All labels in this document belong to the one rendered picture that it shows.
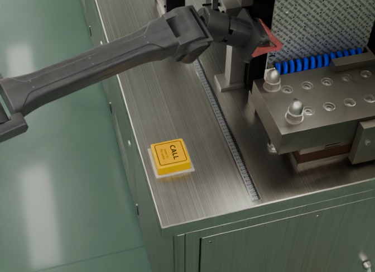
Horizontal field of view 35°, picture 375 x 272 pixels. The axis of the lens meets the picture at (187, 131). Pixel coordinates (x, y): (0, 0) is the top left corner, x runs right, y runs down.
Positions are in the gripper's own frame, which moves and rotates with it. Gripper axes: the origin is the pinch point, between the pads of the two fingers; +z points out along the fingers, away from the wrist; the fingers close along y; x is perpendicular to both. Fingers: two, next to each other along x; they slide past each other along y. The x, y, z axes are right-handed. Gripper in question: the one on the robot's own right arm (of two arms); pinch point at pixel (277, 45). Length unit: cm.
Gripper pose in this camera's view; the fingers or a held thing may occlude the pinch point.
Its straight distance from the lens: 125.5
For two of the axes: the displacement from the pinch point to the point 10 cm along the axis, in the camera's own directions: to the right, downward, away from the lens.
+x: 4.8, -6.8, -5.6
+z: 8.4, 1.5, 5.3
